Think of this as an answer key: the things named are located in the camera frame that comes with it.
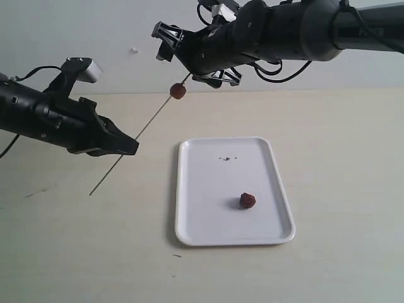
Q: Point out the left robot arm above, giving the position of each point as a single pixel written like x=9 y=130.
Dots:
x=17 y=107

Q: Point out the white plastic tray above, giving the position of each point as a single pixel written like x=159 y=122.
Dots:
x=212 y=173

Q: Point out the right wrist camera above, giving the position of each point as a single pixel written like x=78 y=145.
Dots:
x=227 y=9

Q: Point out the thin metal skewer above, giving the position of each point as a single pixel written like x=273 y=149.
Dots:
x=137 y=137

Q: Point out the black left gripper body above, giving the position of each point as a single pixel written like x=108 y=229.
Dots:
x=74 y=125

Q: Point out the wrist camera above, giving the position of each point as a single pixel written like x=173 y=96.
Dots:
x=83 y=69
x=227 y=9

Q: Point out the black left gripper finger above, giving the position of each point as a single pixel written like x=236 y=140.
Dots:
x=107 y=139

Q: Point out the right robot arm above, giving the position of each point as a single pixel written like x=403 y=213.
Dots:
x=305 y=31

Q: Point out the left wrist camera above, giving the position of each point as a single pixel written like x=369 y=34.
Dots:
x=83 y=69

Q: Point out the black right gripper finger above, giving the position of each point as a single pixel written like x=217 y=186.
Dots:
x=217 y=78
x=172 y=38

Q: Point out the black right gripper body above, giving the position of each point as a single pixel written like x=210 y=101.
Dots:
x=219 y=47

